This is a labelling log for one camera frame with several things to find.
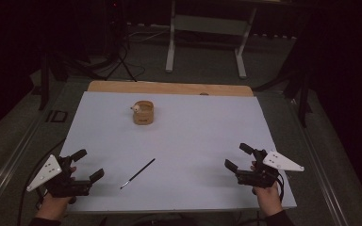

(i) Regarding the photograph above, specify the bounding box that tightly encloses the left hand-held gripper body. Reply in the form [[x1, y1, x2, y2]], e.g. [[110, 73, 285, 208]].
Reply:
[[26, 153, 93, 200]]

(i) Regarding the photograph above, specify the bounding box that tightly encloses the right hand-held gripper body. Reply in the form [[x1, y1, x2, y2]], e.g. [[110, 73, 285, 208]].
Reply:
[[236, 149, 305, 189]]

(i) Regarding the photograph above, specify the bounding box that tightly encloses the thin black paintbrush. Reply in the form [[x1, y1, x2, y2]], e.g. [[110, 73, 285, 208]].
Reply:
[[120, 157, 156, 190]]

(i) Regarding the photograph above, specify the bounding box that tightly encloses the round wooden pen holder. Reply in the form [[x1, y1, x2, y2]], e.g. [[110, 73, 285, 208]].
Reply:
[[132, 100, 156, 126]]

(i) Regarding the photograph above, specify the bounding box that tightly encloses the person's right hand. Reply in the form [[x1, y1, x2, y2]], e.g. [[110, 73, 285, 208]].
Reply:
[[250, 160, 285, 218]]

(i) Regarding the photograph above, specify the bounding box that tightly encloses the person's left hand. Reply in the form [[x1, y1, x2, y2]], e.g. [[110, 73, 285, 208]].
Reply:
[[35, 166, 77, 221]]

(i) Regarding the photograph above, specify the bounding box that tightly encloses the black floor socket plate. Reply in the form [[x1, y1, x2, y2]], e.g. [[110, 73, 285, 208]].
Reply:
[[45, 109, 69, 123]]

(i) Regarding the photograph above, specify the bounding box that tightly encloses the white table sheet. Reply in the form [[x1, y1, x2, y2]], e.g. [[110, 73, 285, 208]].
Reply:
[[59, 91, 298, 215]]

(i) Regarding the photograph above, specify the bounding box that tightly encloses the black metal stand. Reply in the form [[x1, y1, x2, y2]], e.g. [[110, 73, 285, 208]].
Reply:
[[253, 59, 314, 128]]

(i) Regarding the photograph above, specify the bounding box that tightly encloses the black tripod stand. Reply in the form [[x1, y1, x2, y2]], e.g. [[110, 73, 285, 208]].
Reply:
[[39, 0, 146, 111]]

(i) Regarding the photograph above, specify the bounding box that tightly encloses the right hand-held gripper cable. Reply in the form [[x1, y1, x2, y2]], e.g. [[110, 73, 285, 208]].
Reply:
[[274, 171, 286, 202]]

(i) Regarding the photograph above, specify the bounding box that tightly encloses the white metal stand frame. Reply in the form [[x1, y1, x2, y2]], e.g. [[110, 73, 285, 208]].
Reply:
[[165, 0, 259, 80]]

